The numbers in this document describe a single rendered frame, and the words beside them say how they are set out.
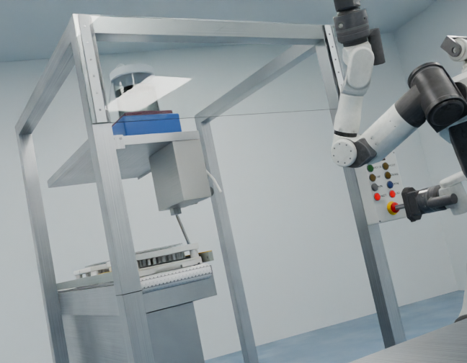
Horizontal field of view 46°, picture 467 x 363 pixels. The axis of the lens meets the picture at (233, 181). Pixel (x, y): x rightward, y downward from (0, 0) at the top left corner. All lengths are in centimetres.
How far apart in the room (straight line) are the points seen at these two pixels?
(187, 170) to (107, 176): 30
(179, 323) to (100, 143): 66
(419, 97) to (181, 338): 106
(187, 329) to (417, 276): 439
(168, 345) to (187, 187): 52
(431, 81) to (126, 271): 96
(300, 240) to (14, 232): 259
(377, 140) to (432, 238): 474
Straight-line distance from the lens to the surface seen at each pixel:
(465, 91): 152
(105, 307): 200
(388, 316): 215
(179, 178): 178
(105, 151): 165
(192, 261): 183
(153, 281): 172
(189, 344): 191
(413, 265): 604
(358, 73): 152
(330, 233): 556
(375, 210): 208
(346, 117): 156
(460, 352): 32
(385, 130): 150
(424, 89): 145
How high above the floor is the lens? 92
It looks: 7 degrees up
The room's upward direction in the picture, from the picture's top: 12 degrees counter-clockwise
